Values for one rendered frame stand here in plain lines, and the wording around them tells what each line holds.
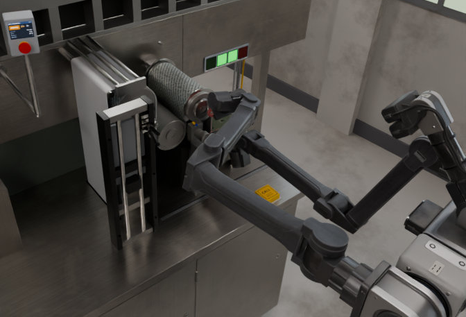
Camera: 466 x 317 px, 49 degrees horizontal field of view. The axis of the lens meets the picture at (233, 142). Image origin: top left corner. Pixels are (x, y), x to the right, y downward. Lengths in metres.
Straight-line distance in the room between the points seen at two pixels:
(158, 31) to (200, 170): 0.92
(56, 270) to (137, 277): 0.26
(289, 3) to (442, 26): 1.27
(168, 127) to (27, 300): 0.70
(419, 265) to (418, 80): 2.65
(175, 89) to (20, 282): 0.81
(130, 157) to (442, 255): 0.96
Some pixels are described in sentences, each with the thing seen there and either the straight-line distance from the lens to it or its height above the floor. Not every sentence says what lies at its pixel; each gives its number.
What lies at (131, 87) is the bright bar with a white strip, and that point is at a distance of 1.59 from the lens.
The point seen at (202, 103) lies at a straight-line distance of 1.81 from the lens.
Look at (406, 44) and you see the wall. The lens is 3.58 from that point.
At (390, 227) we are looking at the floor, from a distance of 3.34.
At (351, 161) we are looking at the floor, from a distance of 3.74.
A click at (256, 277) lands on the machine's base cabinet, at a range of 2.31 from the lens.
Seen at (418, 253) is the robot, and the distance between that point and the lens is 1.07.
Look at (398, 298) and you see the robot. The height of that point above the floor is 1.50.
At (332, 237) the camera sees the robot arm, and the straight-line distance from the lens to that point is 1.08.
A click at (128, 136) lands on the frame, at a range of 1.58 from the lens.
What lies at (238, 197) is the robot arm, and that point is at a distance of 1.16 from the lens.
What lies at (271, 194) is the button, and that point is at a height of 0.92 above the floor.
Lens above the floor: 2.27
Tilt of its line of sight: 37 degrees down
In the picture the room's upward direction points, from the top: 5 degrees clockwise
